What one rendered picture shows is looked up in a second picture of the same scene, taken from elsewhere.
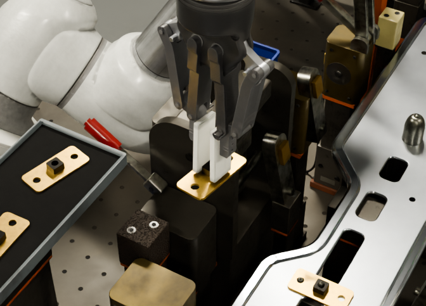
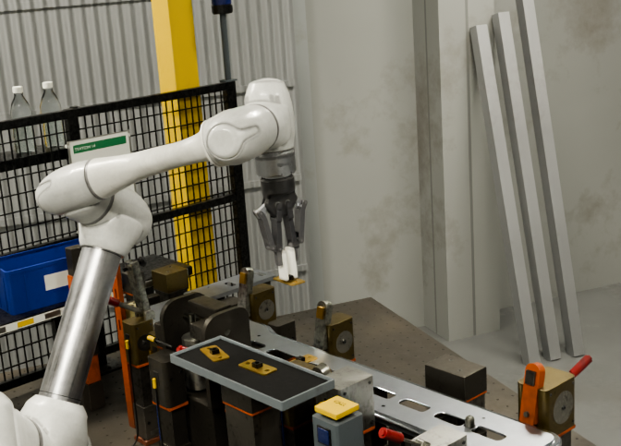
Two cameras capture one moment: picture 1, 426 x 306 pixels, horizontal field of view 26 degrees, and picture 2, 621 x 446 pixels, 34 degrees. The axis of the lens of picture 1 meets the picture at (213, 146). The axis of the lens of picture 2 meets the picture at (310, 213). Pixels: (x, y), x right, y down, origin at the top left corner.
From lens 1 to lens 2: 2.06 m
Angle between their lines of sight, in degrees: 66
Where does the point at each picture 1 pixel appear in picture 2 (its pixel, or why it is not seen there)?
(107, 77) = (54, 421)
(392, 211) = (263, 341)
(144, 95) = (81, 415)
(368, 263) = (292, 349)
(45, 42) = (12, 420)
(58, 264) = not seen: outside the picture
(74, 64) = (31, 427)
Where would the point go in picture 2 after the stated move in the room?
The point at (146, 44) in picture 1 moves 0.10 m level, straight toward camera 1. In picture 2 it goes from (64, 381) to (103, 383)
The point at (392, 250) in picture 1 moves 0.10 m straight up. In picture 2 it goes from (287, 343) to (286, 307)
